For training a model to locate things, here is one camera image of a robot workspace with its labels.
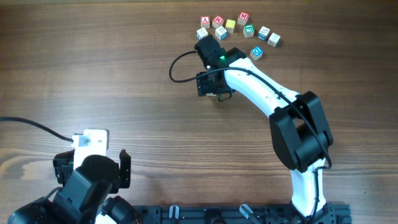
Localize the plain wooden block right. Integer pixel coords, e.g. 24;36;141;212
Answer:
267;33;280;47

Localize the right camera cable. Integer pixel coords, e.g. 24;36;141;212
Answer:
169;50;218;83

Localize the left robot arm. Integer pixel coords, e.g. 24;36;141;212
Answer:
7;149;131;223

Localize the camera cable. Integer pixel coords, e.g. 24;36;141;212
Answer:
0;116;75;143
169;50;218;83

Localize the green letter block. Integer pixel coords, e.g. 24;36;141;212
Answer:
243;24;255;38

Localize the red letter W block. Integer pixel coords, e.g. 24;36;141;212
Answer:
212;15;224;29

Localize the blue letter D block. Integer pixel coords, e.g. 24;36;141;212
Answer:
250;46;264;60

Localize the white block blue picture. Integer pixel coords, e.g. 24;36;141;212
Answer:
257;26;271;40

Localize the red letter M block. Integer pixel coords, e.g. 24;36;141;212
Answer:
238;11;249;26

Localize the left camera cable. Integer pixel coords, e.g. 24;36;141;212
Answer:
0;116;75;143

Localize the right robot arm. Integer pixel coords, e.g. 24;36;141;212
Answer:
194;35;333;222

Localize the yellow top block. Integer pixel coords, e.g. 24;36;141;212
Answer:
225;19;236;33

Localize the white block centre row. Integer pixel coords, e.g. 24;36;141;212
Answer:
215;26;228;40

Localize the white block blue side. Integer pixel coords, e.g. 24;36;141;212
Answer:
197;27;208;40

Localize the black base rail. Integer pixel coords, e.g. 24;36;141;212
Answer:
133;203;352;224

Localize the red letter A block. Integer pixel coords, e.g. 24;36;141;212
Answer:
200;16;210;29

